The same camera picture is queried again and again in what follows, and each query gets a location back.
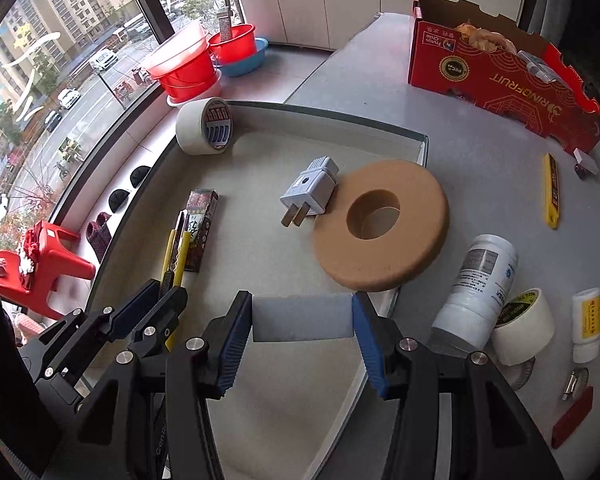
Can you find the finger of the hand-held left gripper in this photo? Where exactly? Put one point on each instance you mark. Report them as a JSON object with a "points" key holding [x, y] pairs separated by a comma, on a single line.
{"points": [[167, 310], [135, 310]]}

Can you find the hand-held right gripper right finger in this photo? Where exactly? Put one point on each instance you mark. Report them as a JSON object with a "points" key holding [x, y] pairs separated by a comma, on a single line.
{"points": [[370, 350]]}

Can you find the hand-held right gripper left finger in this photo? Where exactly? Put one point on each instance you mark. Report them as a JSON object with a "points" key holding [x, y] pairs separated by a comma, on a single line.
{"points": [[232, 345]]}

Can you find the yellow utility knife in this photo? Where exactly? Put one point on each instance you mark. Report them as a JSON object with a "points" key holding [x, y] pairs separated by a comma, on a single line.
{"points": [[180, 265], [552, 195]]}

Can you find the white foam block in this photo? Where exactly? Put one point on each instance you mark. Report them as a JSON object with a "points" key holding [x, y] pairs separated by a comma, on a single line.
{"points": [[302, 317]]}

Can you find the dark printed packet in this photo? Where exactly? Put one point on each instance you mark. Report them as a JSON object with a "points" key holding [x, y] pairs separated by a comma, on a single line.
{"points": [[200, 232]]}

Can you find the grey tray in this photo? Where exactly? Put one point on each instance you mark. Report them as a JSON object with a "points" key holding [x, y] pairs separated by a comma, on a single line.
{"points": [[255, 260]]}

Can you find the large white bottle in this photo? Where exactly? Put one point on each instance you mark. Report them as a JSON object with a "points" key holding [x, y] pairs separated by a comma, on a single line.
{"points": [[472, 290]]}

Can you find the white tape roll gold core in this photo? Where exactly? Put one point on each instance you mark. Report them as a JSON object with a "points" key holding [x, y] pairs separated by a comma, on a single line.
{"points": [[530, 330]]}

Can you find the grey plug adapter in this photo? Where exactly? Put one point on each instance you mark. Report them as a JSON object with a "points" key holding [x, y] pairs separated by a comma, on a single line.
{"points": [[310, 190]]}

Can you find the white tape roll printed label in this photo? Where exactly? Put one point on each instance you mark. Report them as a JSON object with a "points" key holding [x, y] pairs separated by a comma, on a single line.
{"points": [[190, 127]]}

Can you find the small white bottle yellow label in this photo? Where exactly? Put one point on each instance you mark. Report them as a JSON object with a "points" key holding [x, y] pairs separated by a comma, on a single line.
{"points": [[586, 330]]}

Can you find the maroon knit slipper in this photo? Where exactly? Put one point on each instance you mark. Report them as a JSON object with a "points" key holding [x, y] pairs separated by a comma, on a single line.
{"points": [[105, 225], [95, 240]]}

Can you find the red plastic stool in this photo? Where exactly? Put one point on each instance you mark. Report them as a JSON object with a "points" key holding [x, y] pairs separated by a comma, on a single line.
{"points": [[55, 260]]}

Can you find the black slipper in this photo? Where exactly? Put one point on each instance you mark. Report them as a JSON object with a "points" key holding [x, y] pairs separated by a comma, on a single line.
{"points": [[119, 200], [140, 175]]}

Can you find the stack of red buckets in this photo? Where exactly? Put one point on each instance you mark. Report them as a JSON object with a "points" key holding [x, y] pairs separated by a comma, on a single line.
{"points": [[185, 72]]}

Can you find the blue basin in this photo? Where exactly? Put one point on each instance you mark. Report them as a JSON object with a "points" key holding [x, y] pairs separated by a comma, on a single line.
{"points": [[252, 62]]}

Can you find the red basin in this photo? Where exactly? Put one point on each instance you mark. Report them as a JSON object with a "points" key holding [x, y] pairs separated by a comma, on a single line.
{"points": [[235, 45]]}

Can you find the red cardboard box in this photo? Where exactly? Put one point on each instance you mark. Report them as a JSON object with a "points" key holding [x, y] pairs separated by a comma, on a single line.
{"points": [[480, 85]]}

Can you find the clear plastic piece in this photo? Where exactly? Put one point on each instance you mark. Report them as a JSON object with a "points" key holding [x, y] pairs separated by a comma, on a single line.
{"points": [[540, 66]]}

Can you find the crumpled pale bag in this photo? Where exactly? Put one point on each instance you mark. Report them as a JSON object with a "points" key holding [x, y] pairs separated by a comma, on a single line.
{"points": [[482, 35]]}

